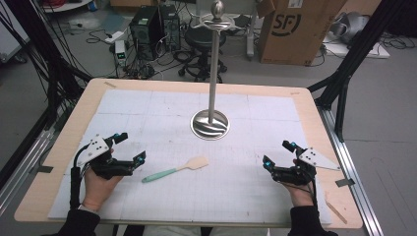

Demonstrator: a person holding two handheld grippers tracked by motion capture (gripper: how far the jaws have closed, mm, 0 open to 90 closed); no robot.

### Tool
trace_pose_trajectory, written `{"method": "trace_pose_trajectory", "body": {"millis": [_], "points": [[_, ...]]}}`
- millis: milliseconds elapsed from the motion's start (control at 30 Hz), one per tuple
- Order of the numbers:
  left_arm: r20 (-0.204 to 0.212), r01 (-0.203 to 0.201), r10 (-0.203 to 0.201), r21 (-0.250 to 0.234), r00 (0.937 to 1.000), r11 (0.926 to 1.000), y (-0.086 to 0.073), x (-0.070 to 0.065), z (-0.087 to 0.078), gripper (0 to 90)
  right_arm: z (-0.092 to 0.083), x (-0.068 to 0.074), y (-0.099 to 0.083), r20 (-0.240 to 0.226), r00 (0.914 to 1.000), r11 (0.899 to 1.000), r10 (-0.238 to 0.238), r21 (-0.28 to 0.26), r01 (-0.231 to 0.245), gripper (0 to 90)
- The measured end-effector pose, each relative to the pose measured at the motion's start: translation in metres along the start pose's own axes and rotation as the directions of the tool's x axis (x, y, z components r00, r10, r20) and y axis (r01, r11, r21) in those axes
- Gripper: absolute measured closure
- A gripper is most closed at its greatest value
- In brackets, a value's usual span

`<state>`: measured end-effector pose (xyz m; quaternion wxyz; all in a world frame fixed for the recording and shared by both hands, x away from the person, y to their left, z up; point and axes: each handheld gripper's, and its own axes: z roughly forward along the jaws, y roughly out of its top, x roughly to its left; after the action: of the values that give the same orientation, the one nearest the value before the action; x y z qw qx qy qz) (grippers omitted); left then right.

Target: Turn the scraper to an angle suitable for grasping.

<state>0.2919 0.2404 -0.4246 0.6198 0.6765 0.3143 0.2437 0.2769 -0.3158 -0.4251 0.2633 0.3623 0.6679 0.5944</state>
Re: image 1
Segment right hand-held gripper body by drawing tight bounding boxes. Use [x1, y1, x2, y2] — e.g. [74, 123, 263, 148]
[270, 144, 341, 187]

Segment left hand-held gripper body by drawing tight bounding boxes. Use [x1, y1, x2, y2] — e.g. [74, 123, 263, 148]
[76, 133, 136, 180]

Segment person's right hand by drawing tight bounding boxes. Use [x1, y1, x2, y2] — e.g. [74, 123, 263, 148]
[282, 158, 317, 208]

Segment person's left hand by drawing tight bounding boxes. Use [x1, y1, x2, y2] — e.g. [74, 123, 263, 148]
[80, 148, 124, 212]

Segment white grid mat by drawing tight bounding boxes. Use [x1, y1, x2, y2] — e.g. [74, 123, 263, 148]
[47, 88, 332, 226]

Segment thin wooden stick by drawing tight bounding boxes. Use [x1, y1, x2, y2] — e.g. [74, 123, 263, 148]
[324, 200, 349, 225]

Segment white device with green display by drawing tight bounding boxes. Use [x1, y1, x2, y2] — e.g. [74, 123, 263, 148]
[114, 39, 129, 67]

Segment white power strip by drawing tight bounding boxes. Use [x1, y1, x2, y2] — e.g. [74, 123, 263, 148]
[103, 30, 126, 45]

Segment silver metal hanging stand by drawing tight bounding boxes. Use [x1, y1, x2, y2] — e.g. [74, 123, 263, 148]
[190, 0, 236, 142]

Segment large cardboard box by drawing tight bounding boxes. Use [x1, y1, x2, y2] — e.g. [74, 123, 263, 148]
[257, 0, 348, 67]

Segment black computer tower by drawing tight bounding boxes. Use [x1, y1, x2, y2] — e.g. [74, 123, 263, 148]
[159, 3, 182, 52]
[129, 5, 165, 62]

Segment white table leg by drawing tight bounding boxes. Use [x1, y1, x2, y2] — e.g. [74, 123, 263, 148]
[245, 4, 259, 61]

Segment white flat board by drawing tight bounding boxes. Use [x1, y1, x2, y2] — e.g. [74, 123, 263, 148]
[322, 33, 391, 60]

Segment black swivel stool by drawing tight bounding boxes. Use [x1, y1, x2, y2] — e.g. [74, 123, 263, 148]
[177, 24, 228, 84]

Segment grey plastic wrapped object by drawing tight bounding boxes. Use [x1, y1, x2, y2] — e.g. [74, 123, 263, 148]
[328, 11, 372, 45]

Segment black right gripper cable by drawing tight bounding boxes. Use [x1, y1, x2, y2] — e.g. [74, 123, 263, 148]
[280, 176, 319, 208]

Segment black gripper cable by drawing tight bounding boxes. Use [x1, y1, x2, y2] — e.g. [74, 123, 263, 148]
[69, 144, 91, 210]
[280, 176, 319, 208]

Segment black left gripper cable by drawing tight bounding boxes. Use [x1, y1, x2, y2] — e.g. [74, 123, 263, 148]
[69, 144, 91, 210]

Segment aluminium rail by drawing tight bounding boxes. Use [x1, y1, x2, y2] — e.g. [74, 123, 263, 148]
[0, 127, 56, 215]
[316, 106, 386, 236]

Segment wooden spatula with green handle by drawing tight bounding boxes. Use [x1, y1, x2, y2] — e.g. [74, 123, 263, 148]
[141, 155, 209, 184]

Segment black floor cables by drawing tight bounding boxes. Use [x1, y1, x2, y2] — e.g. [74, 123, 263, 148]
[86, 29, 186, 81]

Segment black metal frame with cables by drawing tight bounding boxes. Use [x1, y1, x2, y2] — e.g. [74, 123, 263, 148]
[0, 0, 93, 131]

